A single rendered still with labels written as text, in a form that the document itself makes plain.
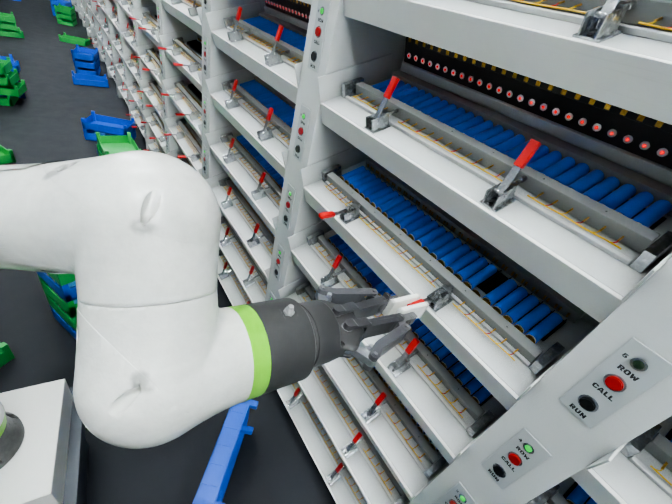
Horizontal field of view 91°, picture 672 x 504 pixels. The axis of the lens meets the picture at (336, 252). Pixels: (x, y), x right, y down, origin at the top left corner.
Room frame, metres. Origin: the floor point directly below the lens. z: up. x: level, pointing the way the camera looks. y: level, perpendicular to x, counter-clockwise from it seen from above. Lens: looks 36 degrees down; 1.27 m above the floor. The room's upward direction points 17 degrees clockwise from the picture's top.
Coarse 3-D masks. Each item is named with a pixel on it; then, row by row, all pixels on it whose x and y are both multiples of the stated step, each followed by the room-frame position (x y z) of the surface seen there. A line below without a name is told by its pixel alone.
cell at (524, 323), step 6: (540, 306) 0.44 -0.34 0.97; (546, 306) 0.44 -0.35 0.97; (534, 312) 0.43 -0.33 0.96; (540, 312) 0.43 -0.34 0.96; (546, 312) 0.43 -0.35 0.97; (522, 318) 0.42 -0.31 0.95; (528, 318) 0.41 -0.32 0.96; (534, 318) 0.41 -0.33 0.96; (540, 318) 0.42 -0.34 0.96; (516, 324) 0.41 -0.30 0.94; (522, 324) 0.40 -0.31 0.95; (528, 324) 0.40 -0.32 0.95; (534, 324) 0.41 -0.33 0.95
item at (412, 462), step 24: (288, 288) 0.75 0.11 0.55; (312, 288) 0.79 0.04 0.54; (336, 360) 0.57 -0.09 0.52; (336, 384) 0.51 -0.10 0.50; (360, 384) 0.51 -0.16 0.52; (384, 384) 0.51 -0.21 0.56; (360, 408) 0.46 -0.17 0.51; (384, 408) 0.46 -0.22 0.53; (384, 432) 0.41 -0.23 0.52; (408, 432) 0.42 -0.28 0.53; (384, 456) 0.37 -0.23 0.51; (408, 456) 0.37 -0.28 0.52; (432, 456) 0.37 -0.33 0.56; (408, 480) 0.33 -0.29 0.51; (432, 480) 0.32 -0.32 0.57
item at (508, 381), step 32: (352, 160) 0.82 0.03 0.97; (320, 192) 0.72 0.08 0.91; (352, 224) 0.62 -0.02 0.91; (384, 256) 0.54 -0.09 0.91; (480, 256) 0.55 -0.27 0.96; (416, 288) 0.47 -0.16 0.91; (448, 320) 0.41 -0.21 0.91; (480, 352) 0.36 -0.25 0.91; (544, 352) 0.38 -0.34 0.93; (512, 384) 0.32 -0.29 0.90
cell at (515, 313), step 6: (528, 300) 0.45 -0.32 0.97; (534, 300) 0.45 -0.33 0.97; (516, 306) 0.44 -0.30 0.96; (522, 306) 0.43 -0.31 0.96; (528, 306) 0.44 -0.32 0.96; (534, 306) 0.44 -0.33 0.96; (510, 312) 0.42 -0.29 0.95; (516, 312) 0.42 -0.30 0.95; (522, 312) 0.42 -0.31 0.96; (510, 318) 0.41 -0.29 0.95; (516, 318) 0.41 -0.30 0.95
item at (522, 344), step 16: (336, 176) 0.74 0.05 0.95; (352, 192) 0.69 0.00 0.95; (368, 208) 0.64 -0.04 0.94; (368, 224) 0.61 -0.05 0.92; (384, 224) 0.59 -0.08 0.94; (384, 240) 0.57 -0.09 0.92; (400, 240) 0.56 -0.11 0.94; (416, 256) 0.53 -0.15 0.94; (432, 272) 0.50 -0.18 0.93; (448, 272) 0.49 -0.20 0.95; (464, 288) 0.45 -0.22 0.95; (480, 304) 0.43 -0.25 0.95; (496, 320) 0.40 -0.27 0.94; (512, 336) 0.38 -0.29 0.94; (528, 352) 0.36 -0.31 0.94
